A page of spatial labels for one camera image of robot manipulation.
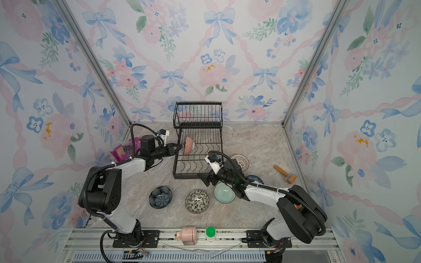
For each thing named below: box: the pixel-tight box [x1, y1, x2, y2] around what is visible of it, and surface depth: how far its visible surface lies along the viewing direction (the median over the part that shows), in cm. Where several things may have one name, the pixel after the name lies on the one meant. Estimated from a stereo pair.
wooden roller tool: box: [272, 164, 298, 185], surface depth 95 cm
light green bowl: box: [213, 181, 237, 204], surface depth 86 cm
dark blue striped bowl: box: [148, 186, 173, 210], surface depth 85 cm
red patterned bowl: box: [184, 136, 195, 154], surface depth 97 cm
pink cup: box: [176, 226, 198, 245], surface depth 70 cm
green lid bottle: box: [205, 225, 216, 243], surface depth 69 cm
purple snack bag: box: [109, 136, 142, 162], surface depth 100 cm
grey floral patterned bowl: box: [185, 189, 210, 215], surface depth 85 cm
